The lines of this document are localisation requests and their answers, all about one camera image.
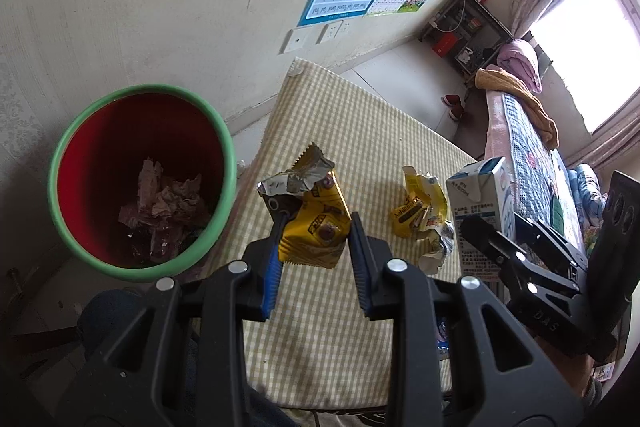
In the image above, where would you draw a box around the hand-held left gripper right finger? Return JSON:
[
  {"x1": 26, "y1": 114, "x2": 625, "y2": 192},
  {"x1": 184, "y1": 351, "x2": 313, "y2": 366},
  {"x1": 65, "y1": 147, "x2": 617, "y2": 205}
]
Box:
[{"x1": 349, "y1": 212, "x2": 588, "y2": 427}]

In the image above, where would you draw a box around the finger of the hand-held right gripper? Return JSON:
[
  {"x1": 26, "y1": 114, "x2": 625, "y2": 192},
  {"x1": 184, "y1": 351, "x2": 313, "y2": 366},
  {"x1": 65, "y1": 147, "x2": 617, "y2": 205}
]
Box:
[
  {"x1": 460, "y1": 217, "x2": 551, "y2": 304},
  {"x1": 514, "y1": 213, "x2": 590, "y2": 282}
]

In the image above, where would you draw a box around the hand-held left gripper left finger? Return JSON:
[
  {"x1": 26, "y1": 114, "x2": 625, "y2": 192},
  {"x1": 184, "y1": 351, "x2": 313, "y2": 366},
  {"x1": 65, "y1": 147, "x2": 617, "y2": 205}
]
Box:
[{"x1": 52, "y1": 199, "x2": 301, "y2": 427}]

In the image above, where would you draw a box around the white milk carton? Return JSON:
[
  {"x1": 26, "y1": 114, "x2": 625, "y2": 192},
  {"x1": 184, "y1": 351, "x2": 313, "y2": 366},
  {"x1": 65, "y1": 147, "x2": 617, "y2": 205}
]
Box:
[{"x1": 446, "y1": 156, "x2": 518, "y2": 283}]

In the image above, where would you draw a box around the yellow wrapper with silver lining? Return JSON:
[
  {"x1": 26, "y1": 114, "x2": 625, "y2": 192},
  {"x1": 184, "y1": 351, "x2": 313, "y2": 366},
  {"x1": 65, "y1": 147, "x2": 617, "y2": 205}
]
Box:
[{"x1": 256, "y1": 143, "x2": 351, "y2": 269}]

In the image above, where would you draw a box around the red bin with green rim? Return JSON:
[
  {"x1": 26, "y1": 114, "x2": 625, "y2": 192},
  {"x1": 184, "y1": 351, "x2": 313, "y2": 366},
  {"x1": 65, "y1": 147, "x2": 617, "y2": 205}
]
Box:
[{"x1": 47, "y1": 84, "x2": 238, "y2": 283}]

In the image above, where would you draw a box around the person's right forearm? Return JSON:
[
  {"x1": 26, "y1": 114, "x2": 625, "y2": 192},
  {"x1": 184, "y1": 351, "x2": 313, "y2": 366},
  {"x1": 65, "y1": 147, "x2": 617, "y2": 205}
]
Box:
[{"x1": 550, "y1": 347, "x2": 608, "y2": 400}]

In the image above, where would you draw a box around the blue patterned pillow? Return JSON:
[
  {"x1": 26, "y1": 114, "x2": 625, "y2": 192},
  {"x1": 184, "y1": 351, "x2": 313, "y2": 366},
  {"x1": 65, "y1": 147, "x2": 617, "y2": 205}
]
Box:
[{"x1": 567, "y1": 164, "x2": 608, "y2": 228}]

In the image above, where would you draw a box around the crumpled yellow wrapper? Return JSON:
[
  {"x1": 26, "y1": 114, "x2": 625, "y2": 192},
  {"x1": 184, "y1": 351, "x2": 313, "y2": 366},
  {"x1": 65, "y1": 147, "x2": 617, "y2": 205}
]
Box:
[{"x1": 390, "y1": 166, "x2": 456, "y2": 275}]

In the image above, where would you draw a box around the blue patchwork quilt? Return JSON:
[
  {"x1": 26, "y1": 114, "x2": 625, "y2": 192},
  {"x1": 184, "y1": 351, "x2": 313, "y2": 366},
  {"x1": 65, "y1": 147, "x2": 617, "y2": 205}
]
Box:
[{"x1": 502, "y1": 93, "x2": 586, "y2": 253}]

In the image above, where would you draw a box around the blue cookie wrapper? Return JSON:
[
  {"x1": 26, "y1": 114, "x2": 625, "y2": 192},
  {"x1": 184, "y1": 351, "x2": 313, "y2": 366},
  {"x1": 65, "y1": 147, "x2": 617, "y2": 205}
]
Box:
[{"x1": 435, "y1": 317, "x2": 453, "y2": 353}]

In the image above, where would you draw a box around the pink bed sheet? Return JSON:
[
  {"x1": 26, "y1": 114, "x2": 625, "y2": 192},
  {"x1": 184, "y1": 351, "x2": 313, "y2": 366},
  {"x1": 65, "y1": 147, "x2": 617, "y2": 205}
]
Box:
[{"x1": 482, "y1": 89, "x2": 516, "y2": 168}]

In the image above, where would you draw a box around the pile of crumpled wrappers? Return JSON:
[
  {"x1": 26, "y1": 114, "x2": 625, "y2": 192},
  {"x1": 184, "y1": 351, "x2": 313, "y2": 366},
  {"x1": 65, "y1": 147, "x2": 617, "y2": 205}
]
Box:
[{"x1": 117, "y1": 159, "x2": 213, "y2": 265}]

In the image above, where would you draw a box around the yellow checked tablecloth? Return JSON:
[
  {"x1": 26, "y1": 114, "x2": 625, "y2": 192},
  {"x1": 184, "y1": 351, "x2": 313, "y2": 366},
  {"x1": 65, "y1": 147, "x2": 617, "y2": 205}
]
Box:
[{"x1": 200, "y1": 57, "x2": 488, "y2": 413}]

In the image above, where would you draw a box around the orange towel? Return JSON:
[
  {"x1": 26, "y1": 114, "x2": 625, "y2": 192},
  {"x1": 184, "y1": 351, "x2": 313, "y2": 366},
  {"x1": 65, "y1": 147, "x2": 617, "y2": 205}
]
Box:
[{"x1": 475, "y1": 68, "x2": 560, "y2": 150}]

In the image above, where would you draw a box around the pink folded blanket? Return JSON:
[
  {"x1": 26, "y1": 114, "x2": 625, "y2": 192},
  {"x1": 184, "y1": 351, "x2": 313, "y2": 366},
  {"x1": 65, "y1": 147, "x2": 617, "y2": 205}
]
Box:
[{"x1": 500, "y1": 39, "x2": 543, "y2": 94}]

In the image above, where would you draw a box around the red box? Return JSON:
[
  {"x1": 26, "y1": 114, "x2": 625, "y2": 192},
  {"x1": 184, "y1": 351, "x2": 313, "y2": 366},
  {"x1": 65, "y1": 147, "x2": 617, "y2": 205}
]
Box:
[{"x1": 432, "y1": 32, "x2": 460, "y2": 58}]

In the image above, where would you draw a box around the bright window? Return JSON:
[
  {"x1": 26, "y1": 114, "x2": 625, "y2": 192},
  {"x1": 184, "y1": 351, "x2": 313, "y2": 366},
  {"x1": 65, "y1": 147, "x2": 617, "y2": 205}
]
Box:
[{"x1": 527, "y1": 0, "x2": 640, "y2": 132}]

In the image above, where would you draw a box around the dark shelf unit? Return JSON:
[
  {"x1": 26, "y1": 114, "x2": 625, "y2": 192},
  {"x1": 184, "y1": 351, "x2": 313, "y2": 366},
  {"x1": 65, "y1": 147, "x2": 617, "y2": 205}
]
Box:
[{"x1": 419, "y1": 0, "x2": 516, "y2": 80}]

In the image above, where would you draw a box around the white blank wall plate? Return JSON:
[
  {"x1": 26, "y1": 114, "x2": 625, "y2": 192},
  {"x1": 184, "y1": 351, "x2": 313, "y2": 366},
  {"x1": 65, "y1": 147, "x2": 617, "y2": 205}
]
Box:
[{"x1": 280, "y1": 28, "x2": 308, "y2": 55}]

